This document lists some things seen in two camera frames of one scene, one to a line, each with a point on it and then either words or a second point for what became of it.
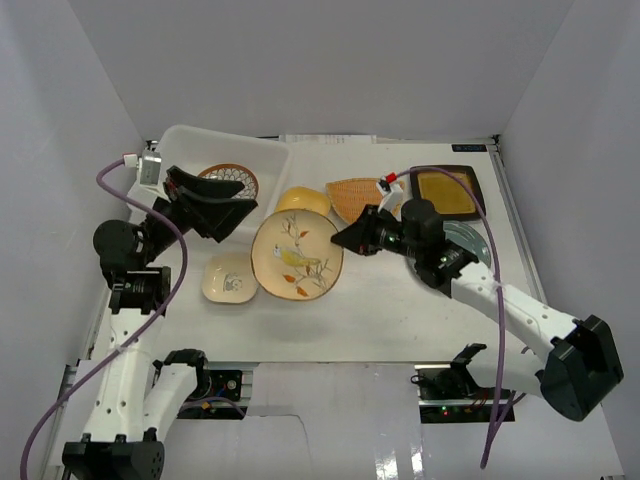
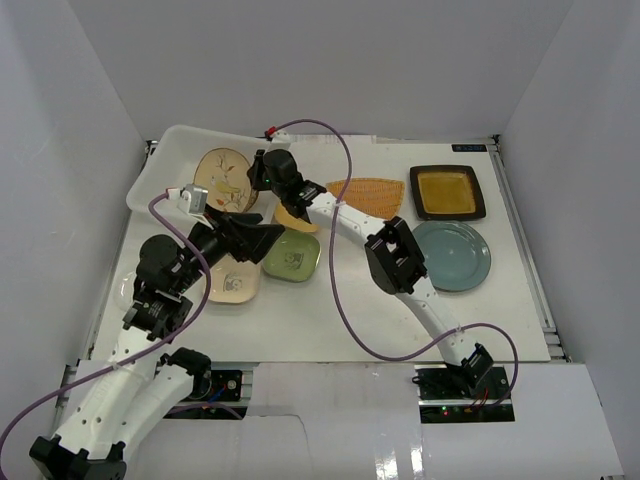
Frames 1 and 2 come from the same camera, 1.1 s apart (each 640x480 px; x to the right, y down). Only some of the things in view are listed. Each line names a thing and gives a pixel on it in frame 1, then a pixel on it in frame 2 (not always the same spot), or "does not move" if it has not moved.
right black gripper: x=359 y=236 -> x=255 y=171
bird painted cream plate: x=293 y=255 -> x=223 y=172
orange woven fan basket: x=351 y=195 does not move
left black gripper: x=176 y=203 -> x=230 y=232
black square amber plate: x=448 y=197 does not move
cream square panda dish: x=230 y=278 does not move
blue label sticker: x=469 y=148 does not move
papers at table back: x=327 y=139 does not move
